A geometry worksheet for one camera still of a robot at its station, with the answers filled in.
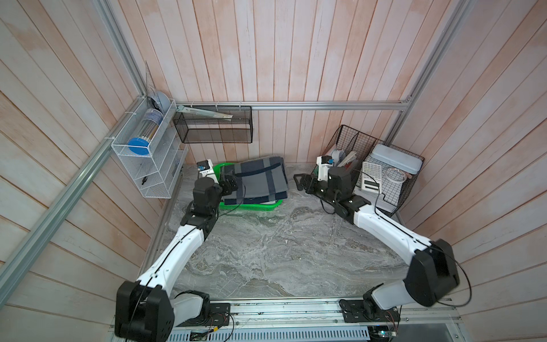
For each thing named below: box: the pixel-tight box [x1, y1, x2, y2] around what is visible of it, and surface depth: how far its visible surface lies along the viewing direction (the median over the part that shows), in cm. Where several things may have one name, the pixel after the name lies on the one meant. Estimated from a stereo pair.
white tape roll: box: [385, 167, 407, 184], surface depth 90 cm
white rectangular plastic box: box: [370, 143, 424, 175], surface depth 94 cm
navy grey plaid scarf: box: [220, 156, 288, 206], surface depth 97 cm
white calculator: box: [361, 161, 382, 194], surface depth 87 cm
